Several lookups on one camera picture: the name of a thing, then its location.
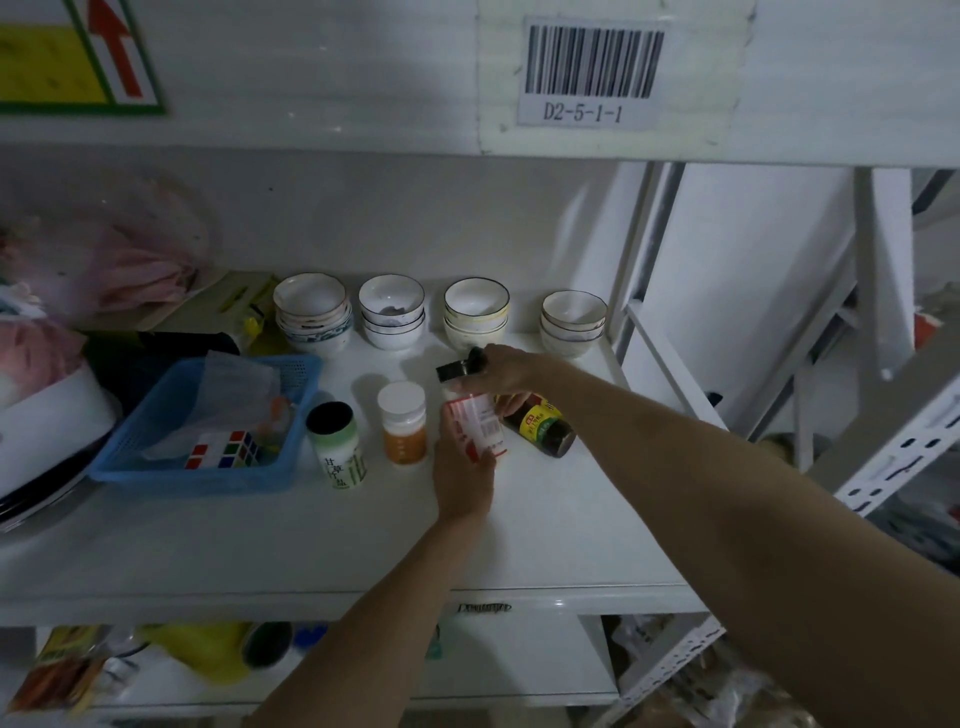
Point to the person's right thumb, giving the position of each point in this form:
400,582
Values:
514,405

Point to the clear plastic bag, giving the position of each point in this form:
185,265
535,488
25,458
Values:
225,397

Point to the stack of cream rimmed bowls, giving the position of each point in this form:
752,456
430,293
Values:
477,311

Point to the white bottle with red label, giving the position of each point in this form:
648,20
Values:
480,424

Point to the person's right hand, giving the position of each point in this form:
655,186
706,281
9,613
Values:
517,375

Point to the stack of dark rimmed bowls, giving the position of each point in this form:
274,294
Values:
392,311

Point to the person's right forearm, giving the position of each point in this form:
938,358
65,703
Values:
750,525

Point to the white round pot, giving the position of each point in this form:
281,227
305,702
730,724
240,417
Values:
52,435

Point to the blue plastic basket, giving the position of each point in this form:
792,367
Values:
150,450

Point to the grey perforated rack upright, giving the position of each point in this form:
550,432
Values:
892,442

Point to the yellow green cardboard box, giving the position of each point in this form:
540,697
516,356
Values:
232,307

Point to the person's left thumb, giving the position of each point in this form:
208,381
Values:
486,460

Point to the dark sauce bottle black cap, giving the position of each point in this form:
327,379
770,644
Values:
546,431

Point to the crumpled clear plastic bags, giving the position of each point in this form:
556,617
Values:
675,675

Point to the yellow plastic container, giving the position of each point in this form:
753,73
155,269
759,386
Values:
202,649

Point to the pink cloth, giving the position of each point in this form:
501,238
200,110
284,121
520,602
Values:
34,352

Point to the white barcode label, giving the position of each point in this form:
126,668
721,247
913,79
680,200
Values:
592,71

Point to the white metal shelving unit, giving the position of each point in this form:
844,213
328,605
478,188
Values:
300,82

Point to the pink plastic bag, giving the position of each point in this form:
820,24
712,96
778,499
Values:
127,247

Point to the stack of blue patterned bowls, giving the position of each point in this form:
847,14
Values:
313,315

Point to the orange bottle with white cap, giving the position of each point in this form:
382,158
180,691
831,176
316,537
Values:
403,427

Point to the colourful snack packet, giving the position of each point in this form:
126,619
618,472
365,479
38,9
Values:
56,667

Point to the stack of small white bowls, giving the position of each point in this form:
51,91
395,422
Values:
573,322

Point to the person's left hand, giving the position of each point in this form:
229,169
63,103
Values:
463,487

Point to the black bag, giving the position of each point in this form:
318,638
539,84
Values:
142,367

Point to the white green bottle black cap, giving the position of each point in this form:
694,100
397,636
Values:
337,450

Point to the yellow sign with red arrow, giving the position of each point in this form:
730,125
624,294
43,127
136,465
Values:
75,56

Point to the person's left forearm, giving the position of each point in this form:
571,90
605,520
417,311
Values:
360,637

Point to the colourful puzzle cube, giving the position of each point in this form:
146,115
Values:
225,450

